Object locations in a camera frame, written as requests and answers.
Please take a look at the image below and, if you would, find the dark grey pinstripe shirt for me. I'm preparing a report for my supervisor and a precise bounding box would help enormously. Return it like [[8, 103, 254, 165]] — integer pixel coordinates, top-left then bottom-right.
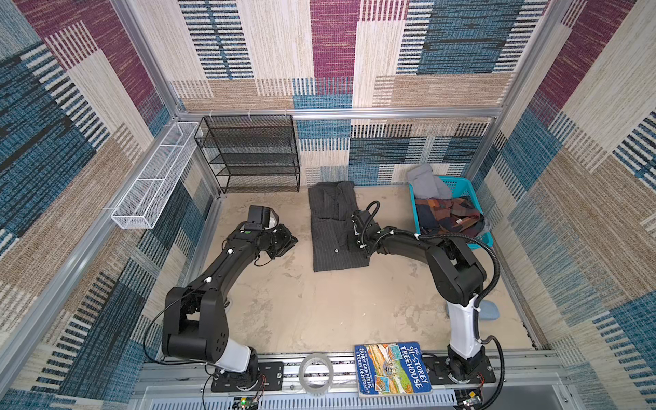
[[309, 181, 369, 273]]

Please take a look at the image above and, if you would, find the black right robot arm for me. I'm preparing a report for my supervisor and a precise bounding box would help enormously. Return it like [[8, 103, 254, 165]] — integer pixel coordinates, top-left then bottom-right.
[[351, 208, 487, 383]]

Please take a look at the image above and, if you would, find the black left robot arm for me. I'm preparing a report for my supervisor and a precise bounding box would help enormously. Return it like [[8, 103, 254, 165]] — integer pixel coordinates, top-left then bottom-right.
[[162, 205, 297, 374]]

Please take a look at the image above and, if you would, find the light grey shirt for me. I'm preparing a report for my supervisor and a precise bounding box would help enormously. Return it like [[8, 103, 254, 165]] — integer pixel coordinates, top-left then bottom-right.
[[407, 163, 453, 200]]

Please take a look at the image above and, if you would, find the plaid red brown shirt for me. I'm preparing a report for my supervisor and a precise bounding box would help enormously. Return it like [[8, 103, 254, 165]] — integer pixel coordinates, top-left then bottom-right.
[[416, 196, 485, 237]]

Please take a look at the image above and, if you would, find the teal plastic laundry basket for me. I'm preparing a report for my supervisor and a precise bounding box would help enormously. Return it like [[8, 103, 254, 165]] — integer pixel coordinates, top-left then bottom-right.
[[408, 176, 494, 248]]

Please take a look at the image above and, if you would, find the treehouse paperback book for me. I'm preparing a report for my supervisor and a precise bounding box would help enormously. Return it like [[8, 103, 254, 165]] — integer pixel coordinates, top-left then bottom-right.
[[354, 342, 432, 398]]

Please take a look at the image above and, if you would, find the clear tape roll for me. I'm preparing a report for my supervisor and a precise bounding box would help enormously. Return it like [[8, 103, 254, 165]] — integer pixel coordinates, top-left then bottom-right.
[[298, 353, 335, 396]]

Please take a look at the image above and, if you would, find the blue oval case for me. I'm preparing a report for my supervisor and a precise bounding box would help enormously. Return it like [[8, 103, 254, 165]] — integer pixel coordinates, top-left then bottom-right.
[[479, 300, 501, 321]]

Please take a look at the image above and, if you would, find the black wire shelf rack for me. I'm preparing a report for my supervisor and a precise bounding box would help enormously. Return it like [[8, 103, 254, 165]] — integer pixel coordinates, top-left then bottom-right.
[[196, 114, 301, 194]]

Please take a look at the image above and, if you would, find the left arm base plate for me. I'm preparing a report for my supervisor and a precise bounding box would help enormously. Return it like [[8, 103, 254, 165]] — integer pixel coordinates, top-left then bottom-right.
[[210, 361, 285, 393]]

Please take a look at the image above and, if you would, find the white wire mesh tray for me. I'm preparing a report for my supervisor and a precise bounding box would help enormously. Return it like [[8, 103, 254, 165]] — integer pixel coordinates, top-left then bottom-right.
[[111, 122, 200, 230]]

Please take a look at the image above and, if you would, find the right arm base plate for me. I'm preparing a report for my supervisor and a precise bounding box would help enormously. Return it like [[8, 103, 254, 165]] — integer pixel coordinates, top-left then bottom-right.
[[422, 353, 497, 386]]

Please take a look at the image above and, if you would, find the black corrugated cable hose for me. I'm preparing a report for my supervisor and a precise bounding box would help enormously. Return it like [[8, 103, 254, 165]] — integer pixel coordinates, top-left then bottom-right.
[[358, 201, 506, 410]]

